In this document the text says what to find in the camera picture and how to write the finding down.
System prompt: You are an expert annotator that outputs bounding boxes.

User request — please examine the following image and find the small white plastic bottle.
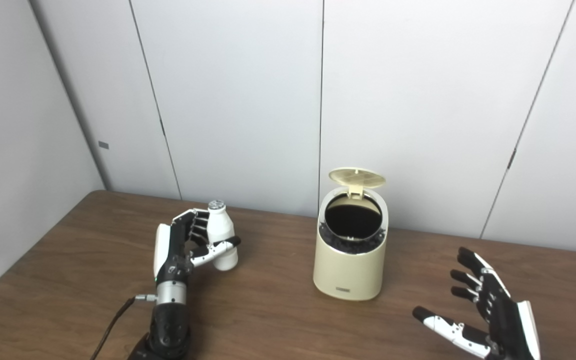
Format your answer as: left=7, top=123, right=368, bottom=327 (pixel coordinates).
left=206, top=200, right=239, bottom=272

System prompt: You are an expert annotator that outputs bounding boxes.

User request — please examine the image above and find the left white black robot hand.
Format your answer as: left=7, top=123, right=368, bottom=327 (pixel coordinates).
left=153, top=208, right=242, bottom=286

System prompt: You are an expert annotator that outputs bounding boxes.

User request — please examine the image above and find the cream-colored plastic bin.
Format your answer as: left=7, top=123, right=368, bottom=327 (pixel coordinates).
left=313, top=186, right=389, bottom=302

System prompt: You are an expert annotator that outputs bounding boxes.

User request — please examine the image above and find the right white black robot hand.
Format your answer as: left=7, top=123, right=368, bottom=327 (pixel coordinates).
left=412, top=246, right=542, bottom=360

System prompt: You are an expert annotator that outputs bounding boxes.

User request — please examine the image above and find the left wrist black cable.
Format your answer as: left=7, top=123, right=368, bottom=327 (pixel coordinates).
left=89, top=294, right=158, bottom=360

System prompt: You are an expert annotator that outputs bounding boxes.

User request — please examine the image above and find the black bin liner bag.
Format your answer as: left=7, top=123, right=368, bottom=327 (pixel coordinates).
left=319, top=195, right=387, bottom=256

